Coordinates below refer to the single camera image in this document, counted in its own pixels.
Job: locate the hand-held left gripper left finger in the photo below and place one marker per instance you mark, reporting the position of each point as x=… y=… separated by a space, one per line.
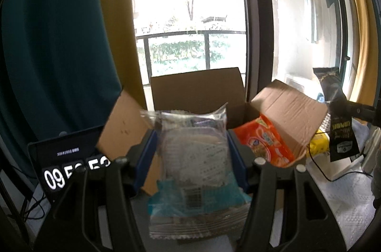
x=145 y=156

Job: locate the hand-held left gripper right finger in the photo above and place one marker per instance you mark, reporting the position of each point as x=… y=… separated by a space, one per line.
x=238 y=156

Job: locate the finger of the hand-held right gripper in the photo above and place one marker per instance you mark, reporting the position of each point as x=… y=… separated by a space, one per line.
x=363 y=110

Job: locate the black snack packet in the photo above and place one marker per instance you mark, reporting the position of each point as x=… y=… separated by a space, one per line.
x=339 y=126

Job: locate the orange snack packet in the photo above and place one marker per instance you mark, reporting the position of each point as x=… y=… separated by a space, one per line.
x=268 y=138

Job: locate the clear packet with blue band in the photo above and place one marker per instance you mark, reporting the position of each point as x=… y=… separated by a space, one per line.
x=196 y=150

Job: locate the cardboard box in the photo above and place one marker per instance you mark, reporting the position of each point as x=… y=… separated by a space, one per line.
x=193 y=91

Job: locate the white plastic basket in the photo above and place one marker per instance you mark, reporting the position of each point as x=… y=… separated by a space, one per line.
x=326 y=122

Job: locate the blue roll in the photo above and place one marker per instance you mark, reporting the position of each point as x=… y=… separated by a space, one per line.
x=320 y=97

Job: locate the yellow packet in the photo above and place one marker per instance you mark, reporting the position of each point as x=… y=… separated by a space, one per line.
x=320 y=144

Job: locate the yellow curtain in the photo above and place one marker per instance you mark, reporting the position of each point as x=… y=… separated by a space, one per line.
x=119 y=31
x=361 y=31

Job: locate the black tablet clock screen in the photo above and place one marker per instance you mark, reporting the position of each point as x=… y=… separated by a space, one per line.
x=59 y=147

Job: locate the white textured cloth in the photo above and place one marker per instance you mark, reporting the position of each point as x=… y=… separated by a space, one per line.
x=342 y=204

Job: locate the hanging white shirt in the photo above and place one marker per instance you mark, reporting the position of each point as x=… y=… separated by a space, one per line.
x=312 y=16

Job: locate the black balcony railing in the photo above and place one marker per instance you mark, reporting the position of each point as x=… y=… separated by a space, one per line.
x=206 y=52

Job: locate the teal curtain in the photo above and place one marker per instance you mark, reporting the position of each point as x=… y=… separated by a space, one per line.
x=53 y=31

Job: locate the black sliding door frame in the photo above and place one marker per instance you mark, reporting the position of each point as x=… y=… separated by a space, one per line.
x=256 y=16
x=340 y=31

